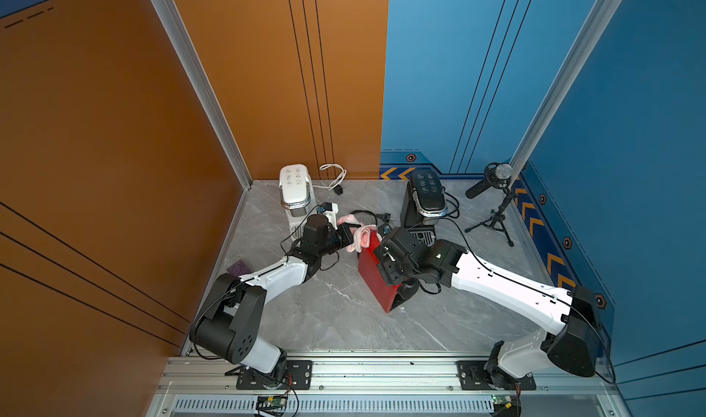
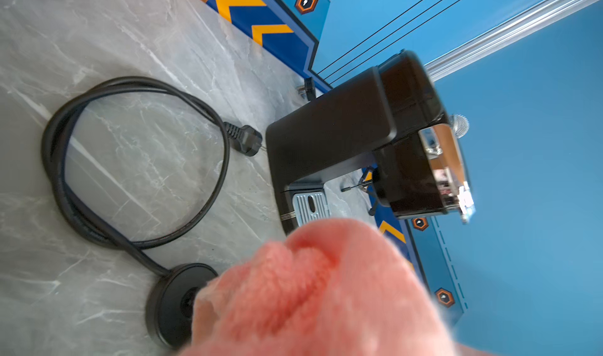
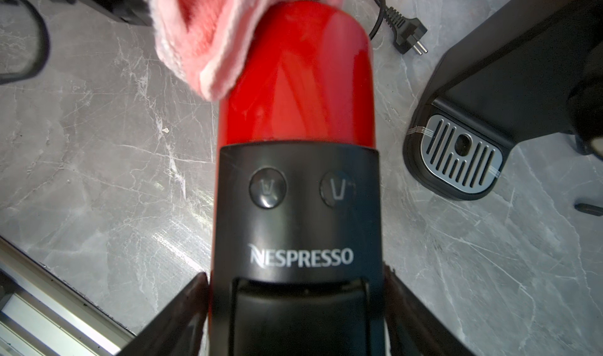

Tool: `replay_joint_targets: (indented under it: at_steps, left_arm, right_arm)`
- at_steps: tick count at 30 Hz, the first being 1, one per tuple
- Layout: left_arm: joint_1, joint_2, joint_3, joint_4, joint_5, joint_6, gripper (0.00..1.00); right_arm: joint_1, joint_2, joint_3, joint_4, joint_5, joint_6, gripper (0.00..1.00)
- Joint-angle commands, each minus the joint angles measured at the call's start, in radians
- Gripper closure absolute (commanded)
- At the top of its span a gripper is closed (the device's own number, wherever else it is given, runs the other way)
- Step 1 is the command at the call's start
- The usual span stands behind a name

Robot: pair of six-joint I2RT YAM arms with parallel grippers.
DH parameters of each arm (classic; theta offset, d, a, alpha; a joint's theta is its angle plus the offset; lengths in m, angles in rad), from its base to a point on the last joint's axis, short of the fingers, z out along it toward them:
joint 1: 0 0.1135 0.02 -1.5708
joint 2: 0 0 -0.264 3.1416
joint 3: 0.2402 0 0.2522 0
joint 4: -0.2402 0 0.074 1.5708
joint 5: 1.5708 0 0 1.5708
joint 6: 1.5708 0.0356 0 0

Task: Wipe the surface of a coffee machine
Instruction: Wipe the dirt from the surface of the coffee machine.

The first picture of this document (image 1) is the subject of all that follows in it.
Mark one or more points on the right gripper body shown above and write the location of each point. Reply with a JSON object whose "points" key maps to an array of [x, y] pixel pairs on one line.
{"points": [[394, 273]]}

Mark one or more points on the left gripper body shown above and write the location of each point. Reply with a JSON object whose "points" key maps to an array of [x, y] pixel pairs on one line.
{"points": [[334, 241]]}

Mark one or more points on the red Nespresso coffee machine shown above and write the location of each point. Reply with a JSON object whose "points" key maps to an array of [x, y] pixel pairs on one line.
{"points": [[389, 297]]}

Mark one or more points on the pink striped towel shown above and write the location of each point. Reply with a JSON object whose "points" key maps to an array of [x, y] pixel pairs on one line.
{"points": [[362, 233]]}

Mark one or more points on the white coffee machine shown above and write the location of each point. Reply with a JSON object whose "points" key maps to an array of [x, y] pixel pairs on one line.
{"points": [[297, 196]]}

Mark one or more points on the black coffee machine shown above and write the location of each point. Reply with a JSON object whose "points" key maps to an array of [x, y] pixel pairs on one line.
{"points": [[424, 205]]}

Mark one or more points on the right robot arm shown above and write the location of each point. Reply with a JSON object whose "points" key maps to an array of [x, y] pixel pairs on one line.
{"points": [[568, 335]]}

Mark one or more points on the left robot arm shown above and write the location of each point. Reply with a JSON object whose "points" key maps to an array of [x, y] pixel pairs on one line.
{"points": [[228, 323]]}

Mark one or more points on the purple square card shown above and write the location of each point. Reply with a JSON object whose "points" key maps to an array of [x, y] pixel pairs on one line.
{"points": [[238, 269]]}

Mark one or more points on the black microphone on tripod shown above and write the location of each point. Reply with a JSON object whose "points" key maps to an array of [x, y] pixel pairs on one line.
{"points": [[497, 178]]}

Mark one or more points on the left green circuit board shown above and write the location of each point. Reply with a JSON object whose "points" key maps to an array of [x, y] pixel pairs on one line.
{"points": [[271, 405]]}

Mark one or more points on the green circuit board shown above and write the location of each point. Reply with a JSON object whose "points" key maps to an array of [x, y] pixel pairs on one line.
{"points": [[507, 406], [271, 405]]}

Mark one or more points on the right green circuit board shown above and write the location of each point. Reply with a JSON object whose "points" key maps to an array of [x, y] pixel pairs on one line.
{"points": [[507, 406]]}

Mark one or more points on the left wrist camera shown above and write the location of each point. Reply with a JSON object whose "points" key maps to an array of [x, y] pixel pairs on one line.
{"points": [[330, 211]]}

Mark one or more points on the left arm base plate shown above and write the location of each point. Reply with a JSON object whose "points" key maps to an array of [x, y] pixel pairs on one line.
{"points": [[295, 374]]}

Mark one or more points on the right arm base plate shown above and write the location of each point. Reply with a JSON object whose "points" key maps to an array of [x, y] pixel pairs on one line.
{"points": [[474, 376]]}

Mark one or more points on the aluminium front rail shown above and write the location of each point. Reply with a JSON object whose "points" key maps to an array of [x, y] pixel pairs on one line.
{"points": [[354, 383]]}

